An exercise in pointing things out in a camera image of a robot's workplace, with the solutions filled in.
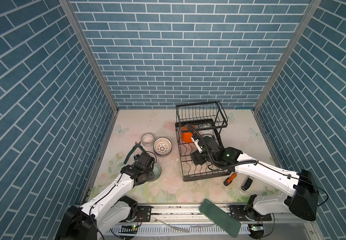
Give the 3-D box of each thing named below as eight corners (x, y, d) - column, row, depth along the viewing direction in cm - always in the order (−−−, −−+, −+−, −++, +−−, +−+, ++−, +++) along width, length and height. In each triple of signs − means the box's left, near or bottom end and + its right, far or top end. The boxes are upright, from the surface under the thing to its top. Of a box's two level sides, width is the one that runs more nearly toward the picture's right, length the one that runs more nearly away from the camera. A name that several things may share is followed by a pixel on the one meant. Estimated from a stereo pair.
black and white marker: (240, 188, 84) (243, 185, 80) (245, 180, 87) (248, 177, 83) (244, 191, 83) (248, 189, 79) (249, 183, 85) (253, 180, 81)
